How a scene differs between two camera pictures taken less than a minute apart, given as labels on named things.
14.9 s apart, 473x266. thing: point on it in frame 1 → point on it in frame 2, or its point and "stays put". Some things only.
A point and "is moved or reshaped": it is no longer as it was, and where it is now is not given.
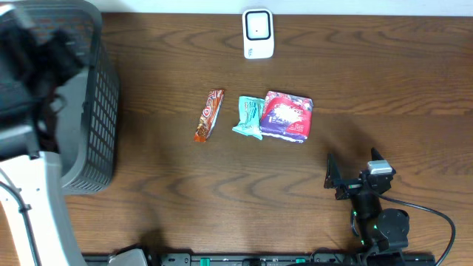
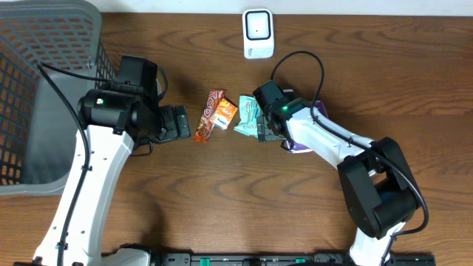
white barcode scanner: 258,33 stays put
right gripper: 333,181 → 264,132
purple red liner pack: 286,116 is moved or reshaped
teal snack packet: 250,109 stays put
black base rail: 267,259 stays put
